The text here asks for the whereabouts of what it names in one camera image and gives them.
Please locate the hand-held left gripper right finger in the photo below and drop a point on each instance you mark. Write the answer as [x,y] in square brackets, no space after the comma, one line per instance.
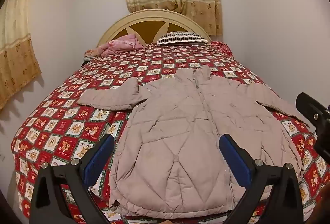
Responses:
[236,159]

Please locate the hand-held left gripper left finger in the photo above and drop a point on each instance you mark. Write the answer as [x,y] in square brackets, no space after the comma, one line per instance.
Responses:
[99,159]

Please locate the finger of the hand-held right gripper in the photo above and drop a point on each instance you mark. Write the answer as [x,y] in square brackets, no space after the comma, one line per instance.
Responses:
[310,109]

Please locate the beige puffer jacket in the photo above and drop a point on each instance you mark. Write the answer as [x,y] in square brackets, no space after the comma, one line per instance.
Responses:
[180,136]

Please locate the red patchwork printed bedspread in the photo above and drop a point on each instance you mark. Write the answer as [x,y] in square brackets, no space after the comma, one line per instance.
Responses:
[64,136]

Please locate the floral pillow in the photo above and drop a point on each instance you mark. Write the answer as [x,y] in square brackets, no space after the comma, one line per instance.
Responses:
[91,53]

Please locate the red patterned pillow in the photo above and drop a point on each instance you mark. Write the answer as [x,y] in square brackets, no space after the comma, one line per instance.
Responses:
[223,47]

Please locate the pink folded blanket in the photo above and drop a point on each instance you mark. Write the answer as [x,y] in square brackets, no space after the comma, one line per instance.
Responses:
[121,44]

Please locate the striped pillow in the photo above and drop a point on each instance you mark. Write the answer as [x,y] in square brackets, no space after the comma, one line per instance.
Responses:
[180,37]

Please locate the cream wooden headboard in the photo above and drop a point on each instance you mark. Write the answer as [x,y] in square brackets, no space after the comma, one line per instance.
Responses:
[144,16]

